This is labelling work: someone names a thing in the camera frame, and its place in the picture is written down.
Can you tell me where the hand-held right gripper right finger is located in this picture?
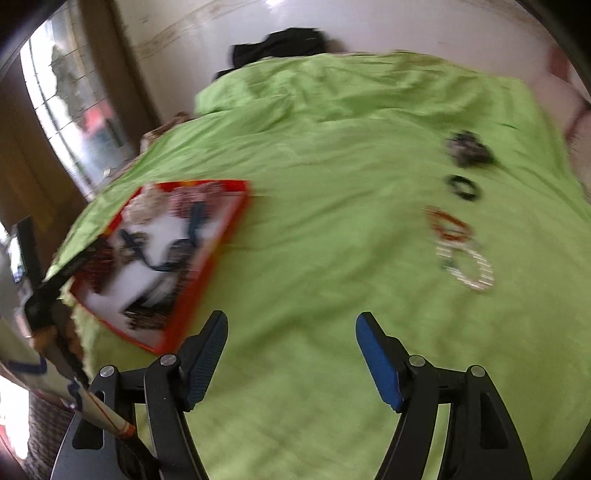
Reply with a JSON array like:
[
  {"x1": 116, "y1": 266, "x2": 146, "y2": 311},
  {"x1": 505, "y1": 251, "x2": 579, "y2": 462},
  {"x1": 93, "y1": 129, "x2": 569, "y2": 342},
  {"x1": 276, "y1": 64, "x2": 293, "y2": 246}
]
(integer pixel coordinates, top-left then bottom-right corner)
[{"x1": 355, "y1": 311, "x2": 536, "y2": 480}]

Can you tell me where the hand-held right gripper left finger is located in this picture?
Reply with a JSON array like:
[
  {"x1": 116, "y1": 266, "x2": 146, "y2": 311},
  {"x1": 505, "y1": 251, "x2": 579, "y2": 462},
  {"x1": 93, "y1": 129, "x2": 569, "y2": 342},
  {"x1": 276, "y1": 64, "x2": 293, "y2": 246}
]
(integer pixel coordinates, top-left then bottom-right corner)
[{"x1": 51, "y1": 310, "x2": 230, "y2": 480}]

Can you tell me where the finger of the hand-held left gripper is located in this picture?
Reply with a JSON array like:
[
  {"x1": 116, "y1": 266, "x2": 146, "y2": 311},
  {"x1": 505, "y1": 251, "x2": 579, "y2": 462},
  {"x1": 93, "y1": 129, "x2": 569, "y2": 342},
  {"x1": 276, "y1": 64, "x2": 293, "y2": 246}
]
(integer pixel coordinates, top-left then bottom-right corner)
[{"x1": 24, "y1": 257, "x2": 90, "y2": 333}]

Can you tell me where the red polka-dot scrunchie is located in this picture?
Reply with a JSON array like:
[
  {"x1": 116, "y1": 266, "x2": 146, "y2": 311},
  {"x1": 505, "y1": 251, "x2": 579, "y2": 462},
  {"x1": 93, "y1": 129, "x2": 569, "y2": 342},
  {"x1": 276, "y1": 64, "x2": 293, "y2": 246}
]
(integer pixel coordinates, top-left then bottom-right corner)
[{"x1": 84, "y1": 244, "x2": 122, "y2": 297}]

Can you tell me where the leopard-print hair tie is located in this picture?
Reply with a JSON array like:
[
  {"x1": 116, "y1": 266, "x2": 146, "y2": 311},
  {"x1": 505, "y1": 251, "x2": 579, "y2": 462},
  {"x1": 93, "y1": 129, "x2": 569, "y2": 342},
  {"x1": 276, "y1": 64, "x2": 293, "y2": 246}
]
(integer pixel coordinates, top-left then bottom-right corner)
[{"x1": 121, "y1": 302, "x2": 174, "y2": 332}]

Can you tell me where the red cardboard box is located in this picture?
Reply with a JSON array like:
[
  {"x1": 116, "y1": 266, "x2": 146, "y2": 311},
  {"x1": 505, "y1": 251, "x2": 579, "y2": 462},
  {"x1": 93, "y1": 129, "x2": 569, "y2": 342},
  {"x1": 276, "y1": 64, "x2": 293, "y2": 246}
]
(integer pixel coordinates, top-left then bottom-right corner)
[{"x1": 69, "y1": 179, "x2": 252, "y2": 355}]

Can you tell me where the dark claw hair clip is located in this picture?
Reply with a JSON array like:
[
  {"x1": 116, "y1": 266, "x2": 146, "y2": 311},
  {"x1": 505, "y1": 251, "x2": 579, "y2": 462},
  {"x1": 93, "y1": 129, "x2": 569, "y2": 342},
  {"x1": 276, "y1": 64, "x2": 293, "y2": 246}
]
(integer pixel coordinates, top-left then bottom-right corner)
[{"x1": 139, "y1": 235, "x2": 195, "y2": 310}]

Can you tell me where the small grey bead bracelet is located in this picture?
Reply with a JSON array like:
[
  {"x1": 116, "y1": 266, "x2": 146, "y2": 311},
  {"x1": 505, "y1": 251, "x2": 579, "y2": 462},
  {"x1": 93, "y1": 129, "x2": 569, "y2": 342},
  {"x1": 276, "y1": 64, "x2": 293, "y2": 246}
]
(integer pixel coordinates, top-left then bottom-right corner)
[{"x1": 435, "y1": 240, "x2": 467, "y2": 271}]

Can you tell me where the white pearl bracelet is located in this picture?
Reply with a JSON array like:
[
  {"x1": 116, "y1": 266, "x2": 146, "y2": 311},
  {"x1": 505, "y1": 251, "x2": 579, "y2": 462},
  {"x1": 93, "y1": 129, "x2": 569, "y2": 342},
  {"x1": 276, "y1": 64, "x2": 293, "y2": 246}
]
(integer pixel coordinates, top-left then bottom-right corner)
[{"x1": 445, "y1": 247, "x2": 496, "y2": 295}]

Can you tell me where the white cherry-print scrunchie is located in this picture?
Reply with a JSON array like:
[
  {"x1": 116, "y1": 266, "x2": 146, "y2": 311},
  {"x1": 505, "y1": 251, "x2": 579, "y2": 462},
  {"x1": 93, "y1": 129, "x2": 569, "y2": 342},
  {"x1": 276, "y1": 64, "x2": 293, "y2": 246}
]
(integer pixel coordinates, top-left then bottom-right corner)
[{"x1": 128, "y1": 187, "x2": 172, "y2": 223}]

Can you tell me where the red bead bracelet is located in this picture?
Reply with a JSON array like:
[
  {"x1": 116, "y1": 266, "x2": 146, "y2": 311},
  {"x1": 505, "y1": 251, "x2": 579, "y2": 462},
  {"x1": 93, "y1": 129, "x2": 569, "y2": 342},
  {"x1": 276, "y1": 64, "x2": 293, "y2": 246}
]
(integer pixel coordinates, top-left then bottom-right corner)
[{"x1": 424, "y1": 206, "x2": 472, "y2": 244}]

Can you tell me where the red plaid scrunchie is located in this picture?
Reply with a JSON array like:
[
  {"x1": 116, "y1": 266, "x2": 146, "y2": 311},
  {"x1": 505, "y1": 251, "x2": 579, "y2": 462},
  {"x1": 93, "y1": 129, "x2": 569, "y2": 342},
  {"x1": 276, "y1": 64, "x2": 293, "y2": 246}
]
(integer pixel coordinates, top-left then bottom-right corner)
[{"x1": 170, "y1": 184, "x2": 223, "y2": 217}]

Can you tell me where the black hair tie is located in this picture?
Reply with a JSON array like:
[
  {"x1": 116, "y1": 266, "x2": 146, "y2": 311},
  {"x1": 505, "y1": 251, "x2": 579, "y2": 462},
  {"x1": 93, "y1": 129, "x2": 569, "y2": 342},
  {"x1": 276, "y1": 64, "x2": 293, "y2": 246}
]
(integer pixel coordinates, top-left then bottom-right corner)
[{"x1": 445, "y1": 173, "x2": 483, "y2": 202}]

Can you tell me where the striped white stick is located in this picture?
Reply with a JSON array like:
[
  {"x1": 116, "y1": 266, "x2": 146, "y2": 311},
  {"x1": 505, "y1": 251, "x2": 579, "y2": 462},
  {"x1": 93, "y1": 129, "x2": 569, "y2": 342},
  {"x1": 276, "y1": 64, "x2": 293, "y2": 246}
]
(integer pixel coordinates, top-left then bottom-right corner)
[{"x1": 0, "y1": 318, "x2": 137, "y2": 439}]

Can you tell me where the green bedsheet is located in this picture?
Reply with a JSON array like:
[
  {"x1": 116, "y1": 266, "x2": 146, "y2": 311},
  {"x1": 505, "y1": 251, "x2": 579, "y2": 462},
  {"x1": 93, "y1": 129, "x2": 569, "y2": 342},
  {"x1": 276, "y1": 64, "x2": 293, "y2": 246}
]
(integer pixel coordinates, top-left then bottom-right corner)
[{"x1": 46, "y1": 50, "x2": 591, "y2": 480}]

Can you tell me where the grey scrunchie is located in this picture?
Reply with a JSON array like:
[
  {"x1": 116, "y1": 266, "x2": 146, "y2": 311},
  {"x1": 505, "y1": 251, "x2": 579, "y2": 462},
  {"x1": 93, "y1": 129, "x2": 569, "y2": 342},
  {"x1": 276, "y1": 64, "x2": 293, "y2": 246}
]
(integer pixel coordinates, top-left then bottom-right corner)
[{"x1": 443, "y1": 130, "x2": 497, "y2": 169}]

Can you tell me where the black cloth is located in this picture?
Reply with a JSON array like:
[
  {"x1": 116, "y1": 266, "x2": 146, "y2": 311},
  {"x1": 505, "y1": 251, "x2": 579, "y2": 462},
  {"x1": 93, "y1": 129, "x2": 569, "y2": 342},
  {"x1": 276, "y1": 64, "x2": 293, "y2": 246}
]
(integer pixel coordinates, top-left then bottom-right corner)
[{"x1": 213, "y1": 28, "x2": 328, "y2": 80}]

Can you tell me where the dark wooden door frame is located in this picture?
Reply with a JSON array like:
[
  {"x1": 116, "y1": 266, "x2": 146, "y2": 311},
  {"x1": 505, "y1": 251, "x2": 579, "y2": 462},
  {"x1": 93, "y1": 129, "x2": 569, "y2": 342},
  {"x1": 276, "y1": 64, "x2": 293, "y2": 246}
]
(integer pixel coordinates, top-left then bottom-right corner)
[{"x1": 76, "y1": 0, "x2": 160, "y2": 206}]

